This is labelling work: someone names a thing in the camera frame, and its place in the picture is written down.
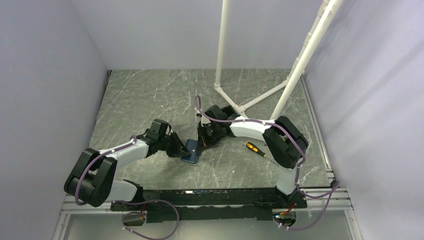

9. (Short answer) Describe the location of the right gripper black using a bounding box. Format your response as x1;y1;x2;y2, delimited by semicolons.
196;123;221;153

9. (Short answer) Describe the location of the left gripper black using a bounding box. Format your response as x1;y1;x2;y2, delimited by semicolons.
158;131;191;158

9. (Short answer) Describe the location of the blue card holder wallet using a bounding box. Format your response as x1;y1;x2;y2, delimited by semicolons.
180;139;200;164

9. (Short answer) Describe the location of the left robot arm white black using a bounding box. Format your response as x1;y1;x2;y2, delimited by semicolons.
64;118;192;210

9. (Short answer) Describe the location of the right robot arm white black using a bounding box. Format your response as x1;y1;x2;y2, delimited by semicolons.
196;105;309;208

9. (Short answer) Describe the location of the black card storage box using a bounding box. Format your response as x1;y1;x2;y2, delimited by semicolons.
221;105;240;119

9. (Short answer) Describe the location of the orange black screwdriver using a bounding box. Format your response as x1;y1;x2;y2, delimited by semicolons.
245;142;276;164

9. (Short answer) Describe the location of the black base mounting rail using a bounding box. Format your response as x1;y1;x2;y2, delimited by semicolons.
110;187;308;223

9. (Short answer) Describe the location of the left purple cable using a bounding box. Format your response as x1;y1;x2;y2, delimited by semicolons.
74;134;181;240

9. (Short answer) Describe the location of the purple cable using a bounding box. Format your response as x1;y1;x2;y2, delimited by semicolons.
74;134;181;240
194;95;341;232

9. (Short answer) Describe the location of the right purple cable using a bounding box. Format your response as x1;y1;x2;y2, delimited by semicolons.
194;95;341;232

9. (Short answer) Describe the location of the white pvc pipe frame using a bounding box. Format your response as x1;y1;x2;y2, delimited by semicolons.
213;0;342;117

